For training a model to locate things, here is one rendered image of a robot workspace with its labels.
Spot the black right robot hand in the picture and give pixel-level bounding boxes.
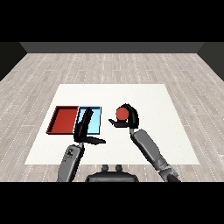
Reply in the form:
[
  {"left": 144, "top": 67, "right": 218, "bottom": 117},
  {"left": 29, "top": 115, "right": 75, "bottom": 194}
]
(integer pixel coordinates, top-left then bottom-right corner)
[{"left": 108, "top": 103, "right": 140, "bottom": 130}]

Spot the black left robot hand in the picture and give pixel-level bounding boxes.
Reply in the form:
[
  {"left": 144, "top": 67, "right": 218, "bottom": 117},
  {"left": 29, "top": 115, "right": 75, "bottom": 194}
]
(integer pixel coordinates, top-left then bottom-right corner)
[{"left": 73, "top": 107, "right": 107, "bottom": 145}]

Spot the shallow light blue open box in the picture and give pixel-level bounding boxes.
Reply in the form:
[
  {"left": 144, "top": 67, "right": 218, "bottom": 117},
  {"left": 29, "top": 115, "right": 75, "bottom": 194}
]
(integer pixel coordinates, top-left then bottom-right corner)
[{"left": 73, "top": 105, "right": 102, "bottom": 136}]

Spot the shallow red open box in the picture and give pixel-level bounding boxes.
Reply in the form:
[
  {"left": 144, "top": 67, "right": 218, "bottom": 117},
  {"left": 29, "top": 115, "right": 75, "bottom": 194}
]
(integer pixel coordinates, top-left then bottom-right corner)
[{"left": 45, "top": 105, "right": 81, "bottom": 136}]

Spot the dark grey robot body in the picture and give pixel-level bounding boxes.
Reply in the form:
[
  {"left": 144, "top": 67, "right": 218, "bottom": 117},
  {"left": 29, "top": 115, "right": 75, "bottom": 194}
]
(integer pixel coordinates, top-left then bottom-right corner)
[{"left": 85, "top": 164, "right": 140, "bottom": 183}]

